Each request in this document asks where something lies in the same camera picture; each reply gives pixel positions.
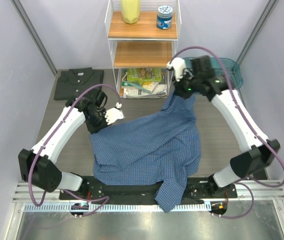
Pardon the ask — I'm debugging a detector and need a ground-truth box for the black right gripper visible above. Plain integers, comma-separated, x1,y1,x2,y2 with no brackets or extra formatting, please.
172,69,201,100

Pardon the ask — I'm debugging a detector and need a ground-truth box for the blue plaid long sleeve shirt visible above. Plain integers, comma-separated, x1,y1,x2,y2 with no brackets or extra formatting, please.
90,94,201,213

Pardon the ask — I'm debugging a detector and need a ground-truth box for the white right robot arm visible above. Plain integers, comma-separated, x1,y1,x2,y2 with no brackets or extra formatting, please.
166,55,280,198

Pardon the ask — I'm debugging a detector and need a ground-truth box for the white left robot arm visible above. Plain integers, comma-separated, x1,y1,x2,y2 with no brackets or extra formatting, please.
18,87,107,200

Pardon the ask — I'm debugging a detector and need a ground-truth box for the stack of books and papers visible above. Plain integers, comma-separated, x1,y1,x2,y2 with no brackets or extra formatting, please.
117,68,169,99

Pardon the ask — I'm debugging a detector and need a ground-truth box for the teal plastic basin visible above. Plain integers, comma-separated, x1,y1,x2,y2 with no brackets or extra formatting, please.
184,55,242,92

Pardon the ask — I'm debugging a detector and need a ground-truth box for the folded dark grey shirt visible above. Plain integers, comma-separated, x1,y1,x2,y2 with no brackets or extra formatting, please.
54,67,104,101

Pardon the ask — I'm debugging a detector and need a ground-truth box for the green picture book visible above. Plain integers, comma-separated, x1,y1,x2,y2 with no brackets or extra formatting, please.
127,68,162,82

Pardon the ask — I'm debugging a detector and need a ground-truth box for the blue jar with lid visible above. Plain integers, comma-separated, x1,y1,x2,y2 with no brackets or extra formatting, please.
157,5,173,30

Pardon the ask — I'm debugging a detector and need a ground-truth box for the yellow vase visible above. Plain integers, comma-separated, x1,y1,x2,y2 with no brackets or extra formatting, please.
120,0,140,24

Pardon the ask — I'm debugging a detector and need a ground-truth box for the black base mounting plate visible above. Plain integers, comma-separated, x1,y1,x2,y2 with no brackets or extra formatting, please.
59,174,238,206

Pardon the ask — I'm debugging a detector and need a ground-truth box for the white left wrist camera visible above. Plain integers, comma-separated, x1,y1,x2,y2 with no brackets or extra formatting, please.
105,102,125,126

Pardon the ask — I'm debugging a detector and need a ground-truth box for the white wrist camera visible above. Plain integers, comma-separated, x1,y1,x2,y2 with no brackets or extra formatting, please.
105,102,125,126
166,57,187,82

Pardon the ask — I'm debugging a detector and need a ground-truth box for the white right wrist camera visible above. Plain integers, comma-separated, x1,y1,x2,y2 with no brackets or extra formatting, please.
166,57,187,82

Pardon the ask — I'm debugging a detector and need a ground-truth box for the white wire wooden shelf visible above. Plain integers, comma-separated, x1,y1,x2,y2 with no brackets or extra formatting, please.
104,0,182,97

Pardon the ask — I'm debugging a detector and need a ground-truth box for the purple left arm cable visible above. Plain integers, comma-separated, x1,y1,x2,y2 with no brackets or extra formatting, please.
28,83,122,217

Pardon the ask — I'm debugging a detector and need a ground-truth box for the white slotted cable duct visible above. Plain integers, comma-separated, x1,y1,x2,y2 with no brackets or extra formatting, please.
24,201,211,213

